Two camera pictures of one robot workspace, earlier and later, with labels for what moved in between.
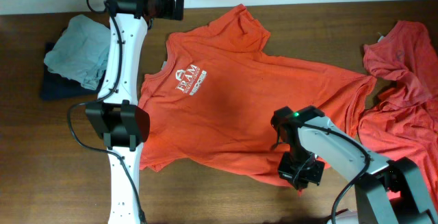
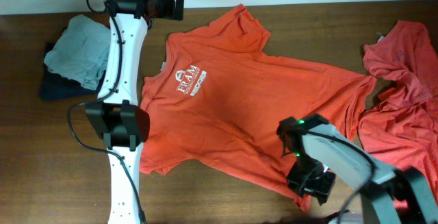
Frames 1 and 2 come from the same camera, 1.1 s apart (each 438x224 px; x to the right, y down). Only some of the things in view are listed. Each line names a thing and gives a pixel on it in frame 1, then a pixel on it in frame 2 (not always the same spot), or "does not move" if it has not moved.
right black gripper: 292,177 → 318,191
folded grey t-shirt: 83,53 does not move
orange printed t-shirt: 212,94 does not move
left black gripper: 169,11 does not move
